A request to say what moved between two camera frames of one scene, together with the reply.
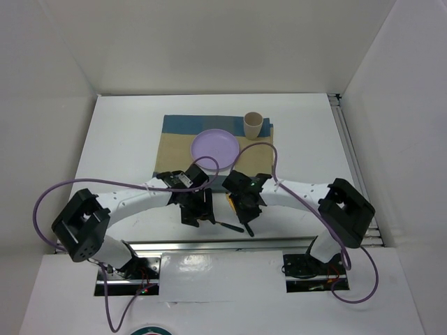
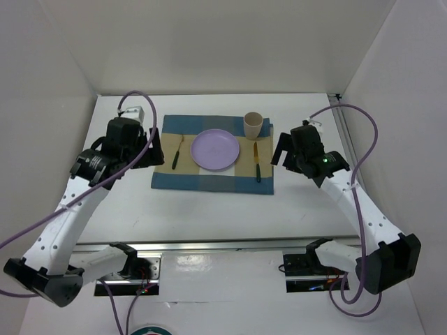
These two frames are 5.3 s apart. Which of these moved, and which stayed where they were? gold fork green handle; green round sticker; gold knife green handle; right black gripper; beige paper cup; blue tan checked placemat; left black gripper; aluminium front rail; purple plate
Moved: right black gripper; gold knife green handle; left black gripper; gold fork green handle
Stayed: blue tan checked placemat; green round sticker; aluminium front rail; purple plate; beige paper cup
